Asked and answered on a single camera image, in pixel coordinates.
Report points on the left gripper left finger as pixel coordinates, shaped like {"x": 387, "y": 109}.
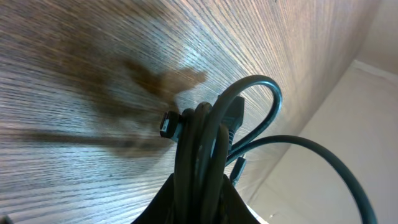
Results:
{"x": 160, "y": 208}

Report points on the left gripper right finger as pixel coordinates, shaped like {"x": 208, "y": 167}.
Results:
{"x": 232, "y": 209}

